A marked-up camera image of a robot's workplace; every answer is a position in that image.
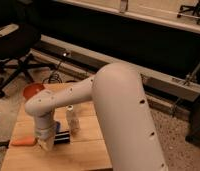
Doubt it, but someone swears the black white striped eraser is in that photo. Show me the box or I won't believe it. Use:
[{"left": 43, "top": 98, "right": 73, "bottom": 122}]
[{"left": 54, "top": 131, "right": 70, "bottom": 144}]

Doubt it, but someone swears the black stand base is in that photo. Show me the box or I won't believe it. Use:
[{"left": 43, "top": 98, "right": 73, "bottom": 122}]
[{"left": 177, "top": 0, "right": 200, "bottom": 24}]

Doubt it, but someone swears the black office chair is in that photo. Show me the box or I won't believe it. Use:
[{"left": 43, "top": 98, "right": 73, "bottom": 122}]
[{"left": 0, "top": 23, "right": 55, "bottom": 98}]

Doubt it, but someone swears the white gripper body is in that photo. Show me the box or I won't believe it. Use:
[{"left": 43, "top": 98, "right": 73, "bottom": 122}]
[{"left": 37, "top": 136, "right": 55, "bottom": 151}]

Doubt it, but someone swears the long metal rail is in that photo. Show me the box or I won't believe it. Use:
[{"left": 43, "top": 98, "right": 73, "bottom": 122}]
[{"left": 34, "top": 36, "right": 200, "bottom": 102}]

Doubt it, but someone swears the blue orange sponge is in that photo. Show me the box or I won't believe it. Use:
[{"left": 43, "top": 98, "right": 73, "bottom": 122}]
[{"left": 10, "top": 121, "right": 61, "bottom": 147}]

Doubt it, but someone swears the orange bowl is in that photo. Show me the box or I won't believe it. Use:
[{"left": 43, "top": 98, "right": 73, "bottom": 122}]
[{"left": 23, "top": 83, "right": 45, "bottom": 100}]

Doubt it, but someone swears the black cable on floor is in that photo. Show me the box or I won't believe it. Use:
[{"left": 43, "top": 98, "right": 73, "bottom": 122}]
[{"left": 42, "top": 61, "right": 63, "bottom": 85}]

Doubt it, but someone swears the grey metal pole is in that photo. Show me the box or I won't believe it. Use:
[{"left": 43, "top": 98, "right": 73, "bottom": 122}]
[{"left": 171, "top": 62, "right": 200, "bottom": 116}]

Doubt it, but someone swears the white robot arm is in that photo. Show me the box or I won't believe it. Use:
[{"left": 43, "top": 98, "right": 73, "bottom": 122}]
[{"left": 23, "top": 63, "right": 168, "bottom": 171}]

